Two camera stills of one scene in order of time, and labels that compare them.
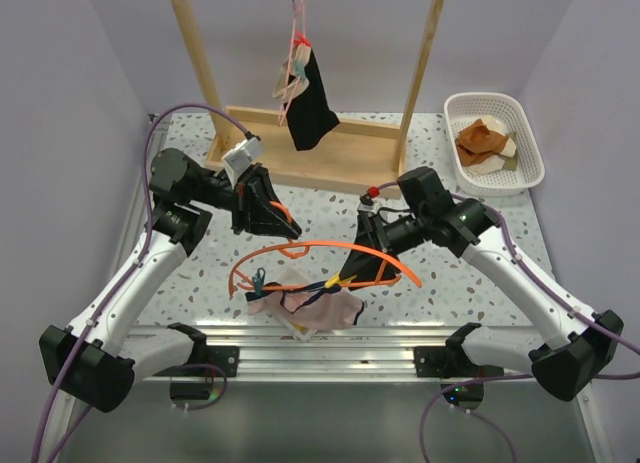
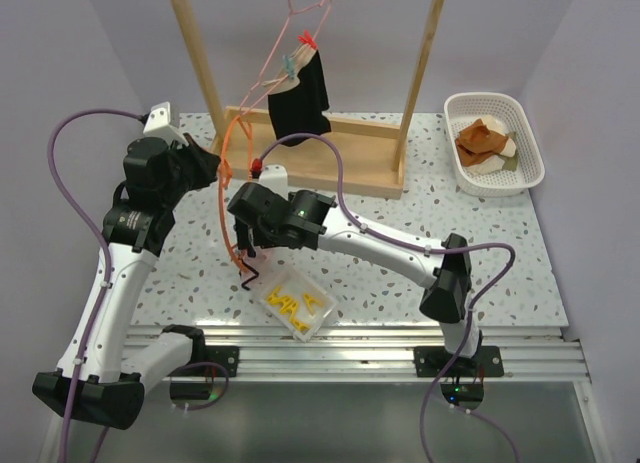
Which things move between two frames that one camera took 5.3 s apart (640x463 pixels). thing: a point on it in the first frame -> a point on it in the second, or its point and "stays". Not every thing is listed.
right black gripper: [363, 264] -> [260, 238]
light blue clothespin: [299, 69] -> [290, 66]
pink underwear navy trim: [319, 306] -> [249, 266]
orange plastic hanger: [341, 243] -> [225, 175]
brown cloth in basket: [476, 142] stays
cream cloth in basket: [494, 163] stays
